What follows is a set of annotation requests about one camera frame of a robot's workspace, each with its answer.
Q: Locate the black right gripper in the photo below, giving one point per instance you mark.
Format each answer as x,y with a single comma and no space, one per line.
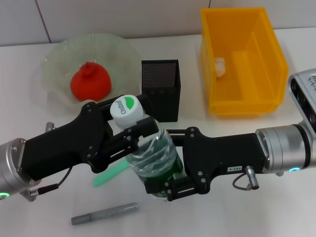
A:
222,155

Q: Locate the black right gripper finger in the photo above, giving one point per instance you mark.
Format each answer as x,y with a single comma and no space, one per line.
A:
148,127
145,105

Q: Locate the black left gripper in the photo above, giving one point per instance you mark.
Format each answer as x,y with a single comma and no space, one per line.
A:
61,148

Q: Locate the clear water bottle green label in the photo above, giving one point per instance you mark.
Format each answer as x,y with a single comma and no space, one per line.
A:
148,153

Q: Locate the mint green white pen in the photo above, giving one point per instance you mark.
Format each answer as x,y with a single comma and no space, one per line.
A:
108,174

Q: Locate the red-orange fruit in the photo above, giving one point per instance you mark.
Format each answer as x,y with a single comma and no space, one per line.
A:
90,84

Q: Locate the white paper ball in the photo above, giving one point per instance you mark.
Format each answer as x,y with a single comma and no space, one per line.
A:
220,66

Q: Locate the black mesh pen holder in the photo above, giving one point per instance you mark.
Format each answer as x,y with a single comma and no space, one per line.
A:
163,74

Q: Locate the green glass fruit plate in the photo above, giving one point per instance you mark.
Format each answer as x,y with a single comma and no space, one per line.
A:
56,61

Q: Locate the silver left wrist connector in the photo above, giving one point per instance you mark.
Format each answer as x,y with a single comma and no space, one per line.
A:
50,127

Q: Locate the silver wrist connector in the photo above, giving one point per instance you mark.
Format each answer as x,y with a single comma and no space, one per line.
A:
50,127
251,177

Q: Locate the silver glitter marker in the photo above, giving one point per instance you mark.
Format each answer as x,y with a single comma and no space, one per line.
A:
106,213

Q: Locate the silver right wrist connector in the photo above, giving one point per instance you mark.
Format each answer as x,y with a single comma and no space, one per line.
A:
251,177

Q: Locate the yellow plastic bin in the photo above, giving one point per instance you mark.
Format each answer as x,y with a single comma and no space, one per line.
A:
247,86

